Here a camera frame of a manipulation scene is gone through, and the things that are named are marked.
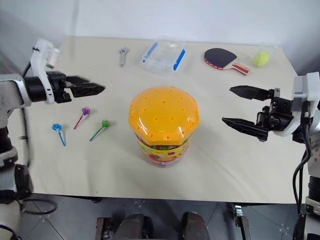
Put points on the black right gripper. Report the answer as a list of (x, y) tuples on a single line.
[(278, 112)]

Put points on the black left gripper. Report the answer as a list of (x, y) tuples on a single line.
[(58, 87)]

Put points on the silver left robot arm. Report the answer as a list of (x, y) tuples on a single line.
[(10, 90)]

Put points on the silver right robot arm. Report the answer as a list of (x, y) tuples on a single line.
[(315, 155)]

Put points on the yellow perforated jar lid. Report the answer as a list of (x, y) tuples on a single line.
[(163, 112)]

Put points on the clear printed candy jar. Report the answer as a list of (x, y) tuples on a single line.
[(163, 155)]

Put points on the purple lollipop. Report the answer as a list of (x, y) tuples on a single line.
[(85, 111)]

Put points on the green lollipop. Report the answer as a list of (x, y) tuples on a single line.
[(105, 124)]

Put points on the grey metal wrench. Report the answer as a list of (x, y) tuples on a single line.
[(122, 56)]

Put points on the blue lollipop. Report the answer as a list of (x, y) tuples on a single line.
[(57, 128)]

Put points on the yellow tennis ball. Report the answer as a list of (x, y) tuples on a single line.
[(261, 59)]

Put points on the black red table tennis paddle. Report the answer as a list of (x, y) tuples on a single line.
[(220, 56)]

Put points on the clear box with blue clasps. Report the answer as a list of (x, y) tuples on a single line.
[(162, 56)]

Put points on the dark rounded shape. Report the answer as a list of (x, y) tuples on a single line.
[(195, 226), (132, 226)]

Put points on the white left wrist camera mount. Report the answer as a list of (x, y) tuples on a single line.
[(40, 65)]

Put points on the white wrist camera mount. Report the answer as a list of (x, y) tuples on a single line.
[(40, 65), (310, 82)]

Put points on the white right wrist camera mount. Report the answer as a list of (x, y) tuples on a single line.
[(310, 82)]

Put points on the metal table frame bracket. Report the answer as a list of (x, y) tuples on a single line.
[(242, 222), (103, 228)]

